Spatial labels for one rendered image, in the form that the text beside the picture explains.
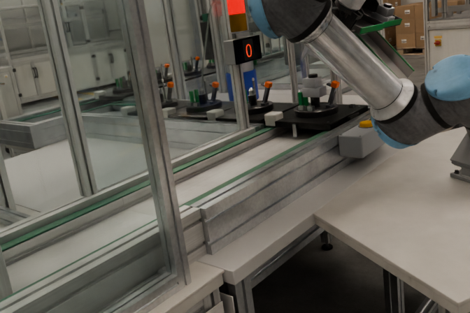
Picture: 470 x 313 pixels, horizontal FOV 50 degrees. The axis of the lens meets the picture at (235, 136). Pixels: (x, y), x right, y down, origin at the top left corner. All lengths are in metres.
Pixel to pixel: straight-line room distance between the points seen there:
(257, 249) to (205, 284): 0.14
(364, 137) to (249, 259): 0.53
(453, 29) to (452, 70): 4.60
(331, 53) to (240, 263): 0.46
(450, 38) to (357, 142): 4.47
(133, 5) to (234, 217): 0.49
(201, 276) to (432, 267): 0.41
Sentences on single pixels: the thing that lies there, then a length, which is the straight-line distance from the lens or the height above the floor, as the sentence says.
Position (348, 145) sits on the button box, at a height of 0.93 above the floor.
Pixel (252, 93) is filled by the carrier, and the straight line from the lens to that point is 1.77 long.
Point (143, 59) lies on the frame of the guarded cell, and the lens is 0.83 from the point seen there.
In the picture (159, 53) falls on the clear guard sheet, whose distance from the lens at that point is 1.34.
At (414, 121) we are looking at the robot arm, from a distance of 1.19.
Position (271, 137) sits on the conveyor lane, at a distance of 1.61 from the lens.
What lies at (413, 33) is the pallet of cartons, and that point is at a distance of 10.08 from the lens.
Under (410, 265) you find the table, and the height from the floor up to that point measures 0.86.
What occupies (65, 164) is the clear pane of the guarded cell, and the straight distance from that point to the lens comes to 0.77.
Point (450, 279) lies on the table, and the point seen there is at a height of 0.86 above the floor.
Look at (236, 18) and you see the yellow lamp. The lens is 1.50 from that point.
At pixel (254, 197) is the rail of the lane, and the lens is 1.12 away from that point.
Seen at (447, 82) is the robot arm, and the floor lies 1.12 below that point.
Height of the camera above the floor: 1.34
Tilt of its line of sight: 15 degrees down
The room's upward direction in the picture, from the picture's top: 8 degrees counter-clockwise
